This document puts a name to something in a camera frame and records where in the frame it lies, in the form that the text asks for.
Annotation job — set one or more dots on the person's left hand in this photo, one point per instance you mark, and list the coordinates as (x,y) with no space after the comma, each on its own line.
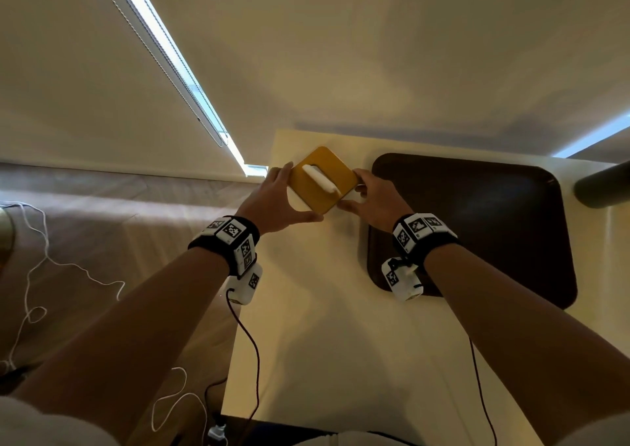
(268,204)

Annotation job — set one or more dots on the person's right hand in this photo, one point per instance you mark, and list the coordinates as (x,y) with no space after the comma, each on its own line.
(381,204)

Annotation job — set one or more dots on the person's left thumb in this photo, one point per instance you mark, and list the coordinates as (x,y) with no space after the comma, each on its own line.
(305,218)

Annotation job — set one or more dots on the person's right thumb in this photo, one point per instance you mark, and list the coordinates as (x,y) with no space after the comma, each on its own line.
(350,207)

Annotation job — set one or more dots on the yellow square plate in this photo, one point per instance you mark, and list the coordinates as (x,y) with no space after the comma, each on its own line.
(339,175)

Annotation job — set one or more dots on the person's right forearm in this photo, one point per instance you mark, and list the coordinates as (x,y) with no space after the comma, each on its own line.
(512,327)

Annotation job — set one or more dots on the person's left forearm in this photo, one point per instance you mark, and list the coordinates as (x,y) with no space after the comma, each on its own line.
(142,327)

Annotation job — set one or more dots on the white oblong piece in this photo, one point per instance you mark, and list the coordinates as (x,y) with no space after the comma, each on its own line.
(321,180)

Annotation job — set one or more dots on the black marker wristband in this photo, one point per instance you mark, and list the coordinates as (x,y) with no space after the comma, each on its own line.
(418,234)
(231,244)

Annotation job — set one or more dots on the dark brown tray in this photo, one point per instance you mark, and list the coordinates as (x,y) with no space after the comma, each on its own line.
(472,219)

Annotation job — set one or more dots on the white charger plug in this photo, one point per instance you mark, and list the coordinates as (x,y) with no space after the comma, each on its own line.
(217,433)

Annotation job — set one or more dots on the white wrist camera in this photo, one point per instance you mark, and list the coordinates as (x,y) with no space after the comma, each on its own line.
(402,281)
(244,287)

